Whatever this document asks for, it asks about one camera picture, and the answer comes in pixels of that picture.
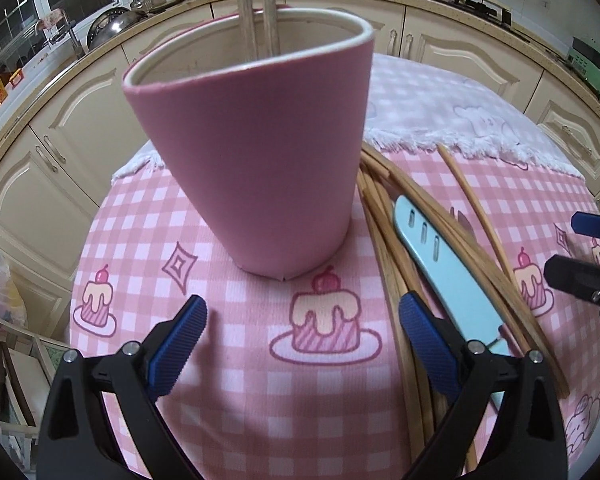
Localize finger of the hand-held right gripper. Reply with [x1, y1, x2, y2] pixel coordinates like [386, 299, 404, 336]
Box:
[543, 254, 600, 320]
[571, 212, 600, 237]

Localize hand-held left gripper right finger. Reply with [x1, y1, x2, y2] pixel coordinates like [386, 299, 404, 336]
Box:
[399, 291, 568, 480]

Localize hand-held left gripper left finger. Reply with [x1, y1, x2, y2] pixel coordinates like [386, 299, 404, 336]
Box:
[37, 294, 208, 480]

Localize bundle of wooden chopsticks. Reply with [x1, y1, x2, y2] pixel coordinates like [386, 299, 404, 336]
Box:
[355, 142, 571, 471]

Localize pink cup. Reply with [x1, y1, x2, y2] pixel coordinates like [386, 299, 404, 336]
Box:
[122, 4, 376, 281]

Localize pink checkered cake-print tablecloth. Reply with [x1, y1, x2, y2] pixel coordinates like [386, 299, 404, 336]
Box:
[69, 147, 600, 480]

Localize light blue sheathed knife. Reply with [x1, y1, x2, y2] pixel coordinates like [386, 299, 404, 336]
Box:
[392, 196, 508, 408]

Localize metal fork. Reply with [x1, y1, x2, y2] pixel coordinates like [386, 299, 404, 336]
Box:
[456, 209, 477, 247]

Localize green countertop appliance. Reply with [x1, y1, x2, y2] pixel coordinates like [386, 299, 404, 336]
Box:
[566, 36, 600, 108]

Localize framed panels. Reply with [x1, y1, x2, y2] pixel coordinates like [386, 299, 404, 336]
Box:
[0, 310, 72, 473]

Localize pale checkered fringed cloth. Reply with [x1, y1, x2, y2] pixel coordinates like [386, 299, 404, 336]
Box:
[111, 52, 588, 181]

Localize stainless steel bowls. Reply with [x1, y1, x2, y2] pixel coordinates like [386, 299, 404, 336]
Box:
[86, 6, 150, 52]

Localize metal sink faucet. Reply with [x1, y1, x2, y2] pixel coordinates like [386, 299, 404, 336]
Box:
[47, 9, 87, 60]

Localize kitchen window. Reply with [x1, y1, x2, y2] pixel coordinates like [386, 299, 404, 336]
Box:
[0, 0, 118, 78]

